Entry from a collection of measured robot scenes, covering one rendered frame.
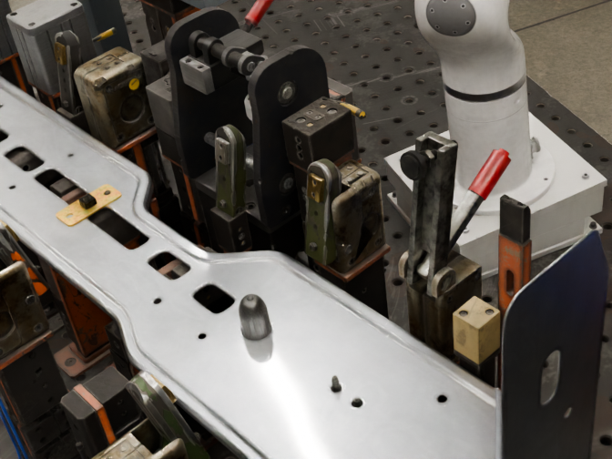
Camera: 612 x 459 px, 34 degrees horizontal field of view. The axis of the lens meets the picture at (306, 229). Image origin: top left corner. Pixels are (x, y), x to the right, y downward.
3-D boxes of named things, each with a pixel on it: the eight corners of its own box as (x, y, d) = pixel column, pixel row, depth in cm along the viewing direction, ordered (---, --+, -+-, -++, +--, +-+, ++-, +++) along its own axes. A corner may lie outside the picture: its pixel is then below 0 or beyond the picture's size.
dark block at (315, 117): (319, 360, 146) (280, 119, 119) (353, 333, 149) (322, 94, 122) (342, 377, 143) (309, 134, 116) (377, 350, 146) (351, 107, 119)
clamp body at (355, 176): (317, 394, 141) (282, 185, 117) (374, 350, 146) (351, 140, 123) (363, 430, 135) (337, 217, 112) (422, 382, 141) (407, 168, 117)
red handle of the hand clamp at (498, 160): (403, 265, 105) (484, 139, 106) (412, 271, 107) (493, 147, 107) (433, 282, 102) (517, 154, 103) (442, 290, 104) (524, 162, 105)
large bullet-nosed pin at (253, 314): (239, 340, 111) (229, 297, 107) (260, 324, 112) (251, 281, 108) (257, 353, 109) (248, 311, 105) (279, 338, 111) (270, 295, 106)
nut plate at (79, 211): (70, 228, 128) (67, 220, 127) (54, 216, 130) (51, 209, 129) (123, 195, 132) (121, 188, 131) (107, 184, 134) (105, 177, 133)
